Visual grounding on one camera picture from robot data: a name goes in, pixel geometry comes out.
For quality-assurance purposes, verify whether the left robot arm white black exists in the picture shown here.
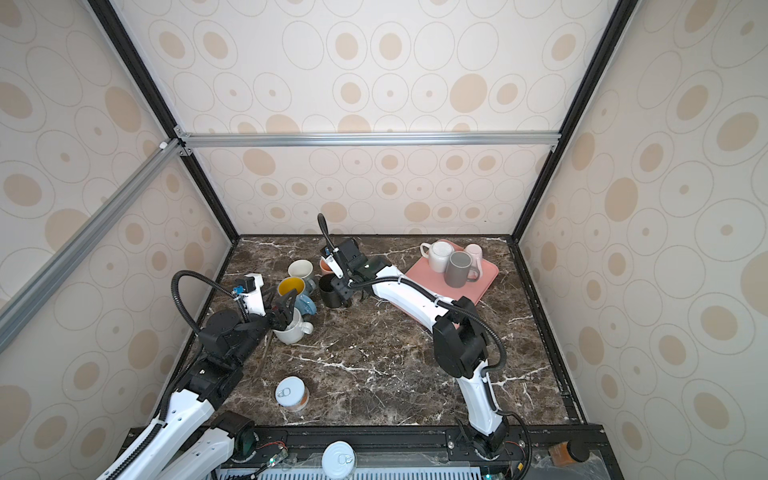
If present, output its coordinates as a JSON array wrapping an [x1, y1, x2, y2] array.
[[101, 270, 299, 479]]

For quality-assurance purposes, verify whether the brown bottle on rail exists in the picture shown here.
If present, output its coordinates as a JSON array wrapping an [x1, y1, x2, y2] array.
[[548, 439, 591, 468]]

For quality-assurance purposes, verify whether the left aluminium crossbar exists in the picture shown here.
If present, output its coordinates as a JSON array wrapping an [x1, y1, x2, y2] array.
[[1, 139, 182, 350]]

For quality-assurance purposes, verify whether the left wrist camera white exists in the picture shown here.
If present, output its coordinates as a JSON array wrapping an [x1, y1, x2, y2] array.
[[233, 273, 265, 316]]

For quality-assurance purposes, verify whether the grey mug white interior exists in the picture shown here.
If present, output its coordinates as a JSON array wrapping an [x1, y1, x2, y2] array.
[[288, 259, 316, 295]]

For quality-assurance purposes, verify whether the back aluminium crossbar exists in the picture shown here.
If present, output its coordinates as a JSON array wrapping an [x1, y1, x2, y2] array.
[[180, 131, 561, 148]]

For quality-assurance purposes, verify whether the cream and pink mug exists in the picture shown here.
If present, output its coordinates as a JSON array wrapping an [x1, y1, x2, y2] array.
[[319, 258, 333, 275]]

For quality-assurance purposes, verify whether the grey mug handle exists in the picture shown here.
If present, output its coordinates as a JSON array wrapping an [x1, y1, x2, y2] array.
[[443, 251, 478, 289]]

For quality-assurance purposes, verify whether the white can on rail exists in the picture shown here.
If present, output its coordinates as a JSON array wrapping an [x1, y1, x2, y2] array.
[[321, 441, 357, 480]]

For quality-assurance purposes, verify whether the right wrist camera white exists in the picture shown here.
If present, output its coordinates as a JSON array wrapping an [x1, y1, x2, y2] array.
[[323, 254, 345, 278]]

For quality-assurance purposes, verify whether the blue butterfly mug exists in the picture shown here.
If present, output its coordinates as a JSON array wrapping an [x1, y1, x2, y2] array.
[[277, 277, 317, 316]]

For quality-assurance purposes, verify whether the orange label tin can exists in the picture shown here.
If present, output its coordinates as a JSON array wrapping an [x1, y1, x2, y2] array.
[[275, 376, 309, 412]]

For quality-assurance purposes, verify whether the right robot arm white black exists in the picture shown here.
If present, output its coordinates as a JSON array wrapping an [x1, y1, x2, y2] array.
[[321, 235, 532, 463]]

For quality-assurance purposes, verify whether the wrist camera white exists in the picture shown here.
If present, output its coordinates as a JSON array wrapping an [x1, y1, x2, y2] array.
[[233, 273, 265, 316], [323, 254, 345, 278]]

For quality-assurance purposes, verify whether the aluminium crossbar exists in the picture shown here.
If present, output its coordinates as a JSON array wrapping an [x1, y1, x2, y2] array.
[[180, 131, 561, 148], [1, 139, 182, 350]]

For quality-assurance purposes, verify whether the cream speckled mug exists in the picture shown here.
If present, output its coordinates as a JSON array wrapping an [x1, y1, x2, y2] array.
[[273, 308, 314, 345]]

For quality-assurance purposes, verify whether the black mug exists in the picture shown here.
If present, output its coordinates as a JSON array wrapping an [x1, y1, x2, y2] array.
[[318, 274, 344, 309]]

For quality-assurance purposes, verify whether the pink plastic tray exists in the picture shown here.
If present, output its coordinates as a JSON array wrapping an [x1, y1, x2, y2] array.
[[406, 240, 499, 304]]

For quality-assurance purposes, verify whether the pale pink mug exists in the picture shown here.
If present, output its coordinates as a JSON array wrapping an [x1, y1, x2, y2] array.
[[464, 244, 483, 279]]

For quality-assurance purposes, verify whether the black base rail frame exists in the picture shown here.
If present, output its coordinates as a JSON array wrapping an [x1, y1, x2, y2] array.
[[210, 425, 623, 479]]

